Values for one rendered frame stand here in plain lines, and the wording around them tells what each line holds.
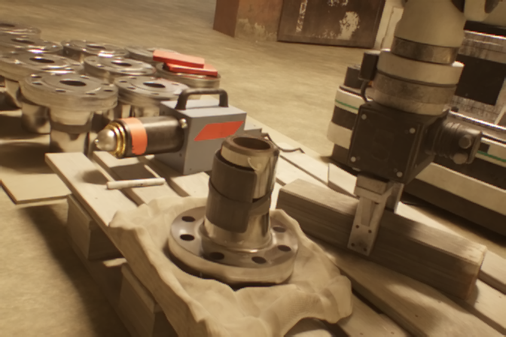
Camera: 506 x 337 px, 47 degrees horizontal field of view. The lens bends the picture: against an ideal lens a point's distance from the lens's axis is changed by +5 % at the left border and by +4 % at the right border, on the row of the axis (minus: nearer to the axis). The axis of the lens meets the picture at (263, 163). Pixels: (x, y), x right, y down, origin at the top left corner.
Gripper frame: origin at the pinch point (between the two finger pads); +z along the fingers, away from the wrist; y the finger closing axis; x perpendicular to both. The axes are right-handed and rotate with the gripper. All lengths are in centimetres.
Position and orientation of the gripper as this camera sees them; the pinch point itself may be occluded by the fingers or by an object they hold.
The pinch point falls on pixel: (373, 226)
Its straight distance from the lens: 129.6
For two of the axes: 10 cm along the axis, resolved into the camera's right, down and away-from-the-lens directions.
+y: -4.8, 2.1, -8.5
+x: 8.6, 3.1, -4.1
